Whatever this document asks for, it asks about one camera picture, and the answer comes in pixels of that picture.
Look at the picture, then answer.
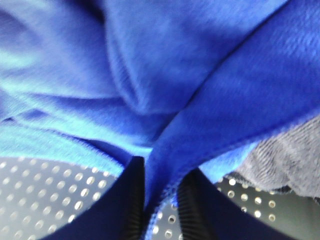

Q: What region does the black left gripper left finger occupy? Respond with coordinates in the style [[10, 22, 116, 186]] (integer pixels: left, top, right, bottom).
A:
[[45, 156, 145, 240]]

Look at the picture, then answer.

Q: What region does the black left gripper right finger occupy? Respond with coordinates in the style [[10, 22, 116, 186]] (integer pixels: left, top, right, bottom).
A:
[[177, 169, 283, 240]]

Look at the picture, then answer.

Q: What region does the blue microfibre towel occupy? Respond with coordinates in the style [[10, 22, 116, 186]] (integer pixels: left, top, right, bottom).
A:
[[0, 0, 320, 240]]

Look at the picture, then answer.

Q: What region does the grey fluffy towel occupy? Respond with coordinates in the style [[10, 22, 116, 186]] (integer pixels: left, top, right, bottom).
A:
[[227, 116, 320, 203]]

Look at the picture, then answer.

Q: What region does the grey perforated plastic basket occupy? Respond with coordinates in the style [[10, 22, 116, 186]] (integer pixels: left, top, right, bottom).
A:
[[0, 157, 320, 240]]

